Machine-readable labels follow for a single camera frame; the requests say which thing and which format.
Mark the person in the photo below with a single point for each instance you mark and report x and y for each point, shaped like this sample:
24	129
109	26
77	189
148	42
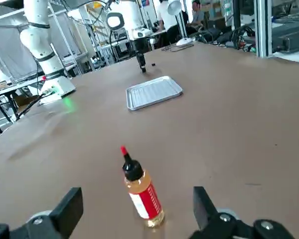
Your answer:
164	15
198	15

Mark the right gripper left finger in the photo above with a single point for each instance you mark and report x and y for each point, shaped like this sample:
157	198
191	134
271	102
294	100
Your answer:
64	211

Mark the ribbed silver metal tray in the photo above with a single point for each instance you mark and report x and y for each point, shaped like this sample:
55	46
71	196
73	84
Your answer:
154	93

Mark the black-legged side table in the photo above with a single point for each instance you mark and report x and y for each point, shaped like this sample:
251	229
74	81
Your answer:
5	92

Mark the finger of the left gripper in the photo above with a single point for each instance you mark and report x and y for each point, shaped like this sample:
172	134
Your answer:
144	67
141	67

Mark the white desk lamp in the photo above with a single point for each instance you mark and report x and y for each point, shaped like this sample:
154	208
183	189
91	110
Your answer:
184	41

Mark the aluminium frame post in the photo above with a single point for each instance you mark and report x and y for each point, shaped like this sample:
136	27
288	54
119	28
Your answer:
262	30

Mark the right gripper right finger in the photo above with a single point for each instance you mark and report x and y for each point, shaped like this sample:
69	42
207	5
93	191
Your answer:
204	211

